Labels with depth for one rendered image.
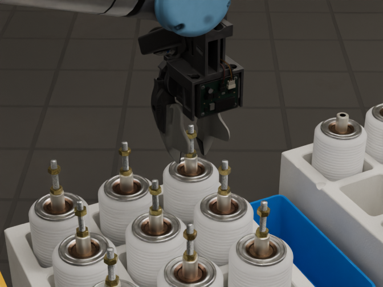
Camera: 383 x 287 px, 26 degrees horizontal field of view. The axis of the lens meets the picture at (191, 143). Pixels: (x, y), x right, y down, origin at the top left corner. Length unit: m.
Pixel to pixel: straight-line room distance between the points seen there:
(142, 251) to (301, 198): 0.43
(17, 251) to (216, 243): 0.32
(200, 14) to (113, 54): 1.63
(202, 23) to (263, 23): 1.82
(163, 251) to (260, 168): 0.66
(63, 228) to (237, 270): 0.28
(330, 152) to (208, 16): 0.81
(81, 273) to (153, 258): 0.12
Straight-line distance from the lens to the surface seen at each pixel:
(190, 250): 1.17
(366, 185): 1.56
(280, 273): 1.23
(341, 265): 1.47
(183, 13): 0.73
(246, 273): 1.22
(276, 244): 1.26
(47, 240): 1.33
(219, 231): 1.30
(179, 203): 1.40
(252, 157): 1.91
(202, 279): 1.19
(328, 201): 1.51
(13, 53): 2.42
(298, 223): 1.56
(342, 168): 1.54
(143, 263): 1.28
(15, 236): 1.41
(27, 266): 1.35
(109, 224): 1.37
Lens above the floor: 1.05
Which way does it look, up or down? 32 degrees down
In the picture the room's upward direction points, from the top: straight up
